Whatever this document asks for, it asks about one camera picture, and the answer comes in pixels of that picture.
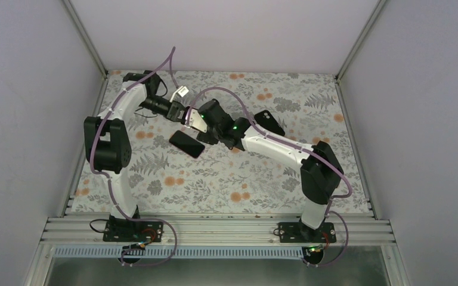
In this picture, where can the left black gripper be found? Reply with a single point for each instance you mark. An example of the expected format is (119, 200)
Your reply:
(175, 109)

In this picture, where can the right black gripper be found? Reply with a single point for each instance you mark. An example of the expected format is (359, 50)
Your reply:
(203, 138)

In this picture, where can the purple smartphone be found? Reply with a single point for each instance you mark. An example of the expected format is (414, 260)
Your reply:
(187, 144)

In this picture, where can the black phone case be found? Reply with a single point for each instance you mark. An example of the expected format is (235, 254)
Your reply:
(266, 120)

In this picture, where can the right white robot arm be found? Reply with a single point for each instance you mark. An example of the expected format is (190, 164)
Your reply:
(317, 166)

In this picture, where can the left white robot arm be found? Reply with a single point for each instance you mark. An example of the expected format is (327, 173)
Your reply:
(108, 148)

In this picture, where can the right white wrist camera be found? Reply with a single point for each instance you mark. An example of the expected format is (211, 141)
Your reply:
(194, 120)

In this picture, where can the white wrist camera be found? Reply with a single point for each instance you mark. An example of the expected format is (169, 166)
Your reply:
(194, 120)
(181, 92)

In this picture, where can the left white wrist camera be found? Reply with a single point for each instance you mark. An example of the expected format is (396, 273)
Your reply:
(181, 92)

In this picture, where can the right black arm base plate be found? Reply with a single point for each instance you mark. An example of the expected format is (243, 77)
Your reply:
(297, 232)

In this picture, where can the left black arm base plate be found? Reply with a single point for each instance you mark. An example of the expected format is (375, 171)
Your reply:
(133, 232)

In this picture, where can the aluminium rail frame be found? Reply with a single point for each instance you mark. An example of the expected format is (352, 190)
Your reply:
(229, 230)

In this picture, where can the white slotted cable duct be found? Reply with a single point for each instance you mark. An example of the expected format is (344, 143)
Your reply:
(182, 252)

